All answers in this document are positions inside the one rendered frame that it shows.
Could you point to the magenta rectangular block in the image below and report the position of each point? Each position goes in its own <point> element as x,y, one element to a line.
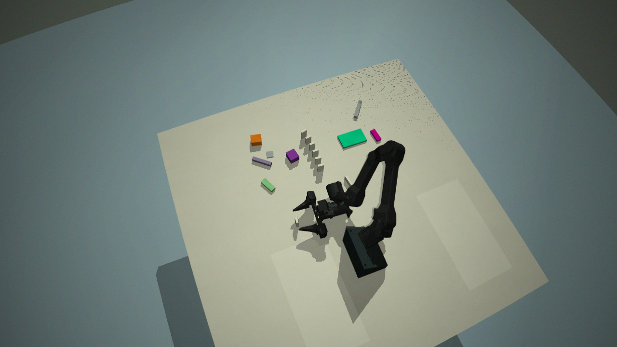
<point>375,135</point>

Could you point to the orange block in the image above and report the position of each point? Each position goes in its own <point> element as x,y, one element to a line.
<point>256,140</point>

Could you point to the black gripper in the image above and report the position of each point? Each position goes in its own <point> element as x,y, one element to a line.
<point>320,228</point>

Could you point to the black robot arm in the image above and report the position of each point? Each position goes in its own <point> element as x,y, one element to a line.
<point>385,215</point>

